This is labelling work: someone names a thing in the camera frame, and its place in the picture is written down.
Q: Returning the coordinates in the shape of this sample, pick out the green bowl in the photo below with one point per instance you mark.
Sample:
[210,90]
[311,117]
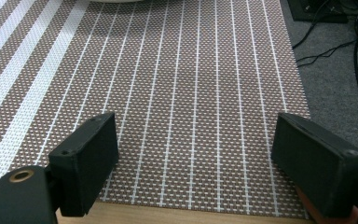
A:
[116,1]

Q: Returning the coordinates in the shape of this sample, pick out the black stand base plate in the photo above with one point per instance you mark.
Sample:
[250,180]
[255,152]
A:
[317,12]

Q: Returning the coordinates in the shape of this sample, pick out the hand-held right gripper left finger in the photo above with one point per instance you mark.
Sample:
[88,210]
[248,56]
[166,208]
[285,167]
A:
[84,161]

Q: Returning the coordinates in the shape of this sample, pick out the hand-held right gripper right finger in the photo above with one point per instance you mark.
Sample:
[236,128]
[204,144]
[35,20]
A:
[317,165]

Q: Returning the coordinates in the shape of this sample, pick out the brown white striped placemat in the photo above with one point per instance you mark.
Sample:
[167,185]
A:
[183,93]

